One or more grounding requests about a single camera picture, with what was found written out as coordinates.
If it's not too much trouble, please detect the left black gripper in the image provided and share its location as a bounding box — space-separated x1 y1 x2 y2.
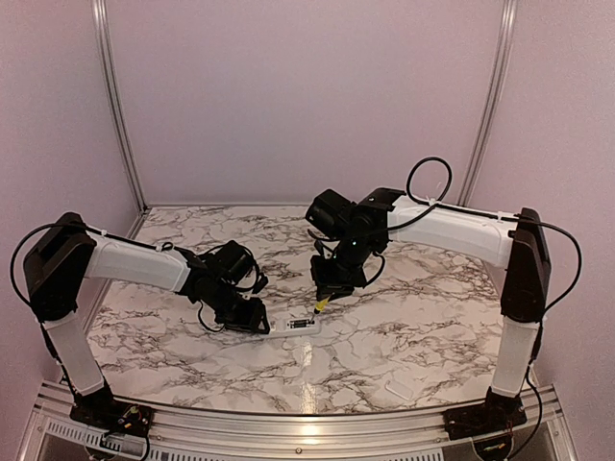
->
207 279 271 333

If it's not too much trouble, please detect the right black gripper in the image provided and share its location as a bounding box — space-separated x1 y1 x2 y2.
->
309 234 377 302

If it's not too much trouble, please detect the yellow handled screwdriver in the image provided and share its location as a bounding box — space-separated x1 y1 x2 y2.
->
310 297 330 322

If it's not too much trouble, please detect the white remote control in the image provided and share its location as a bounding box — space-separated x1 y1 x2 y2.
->
267 316 321 338

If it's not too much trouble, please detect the white battery compartment cover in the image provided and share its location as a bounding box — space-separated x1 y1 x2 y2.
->
384 380 413 400

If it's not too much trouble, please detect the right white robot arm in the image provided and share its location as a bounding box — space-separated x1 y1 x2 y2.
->
306 187 551 430

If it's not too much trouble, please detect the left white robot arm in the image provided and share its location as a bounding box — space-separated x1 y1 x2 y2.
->
23 212 270 427

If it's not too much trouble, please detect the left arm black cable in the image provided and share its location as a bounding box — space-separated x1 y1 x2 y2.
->
9 223 270 335

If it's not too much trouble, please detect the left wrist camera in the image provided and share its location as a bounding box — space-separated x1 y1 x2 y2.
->
251 274 269 295

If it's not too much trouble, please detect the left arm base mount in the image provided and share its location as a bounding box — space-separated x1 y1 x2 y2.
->
70 381 154 438

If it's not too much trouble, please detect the right aluminium corner post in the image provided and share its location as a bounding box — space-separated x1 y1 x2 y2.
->
457 0 519 206

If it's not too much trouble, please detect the aluminium corner post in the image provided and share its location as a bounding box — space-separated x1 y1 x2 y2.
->
457 0 519 206
91 0 148 213

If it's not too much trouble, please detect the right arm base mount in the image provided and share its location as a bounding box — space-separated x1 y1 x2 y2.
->
443 386 528 440

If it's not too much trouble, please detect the front aluminium rail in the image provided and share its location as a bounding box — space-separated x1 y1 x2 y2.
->
17 383 578 460

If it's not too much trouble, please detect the left aluminium corner post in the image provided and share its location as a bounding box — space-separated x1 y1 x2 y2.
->
91 0 148 213

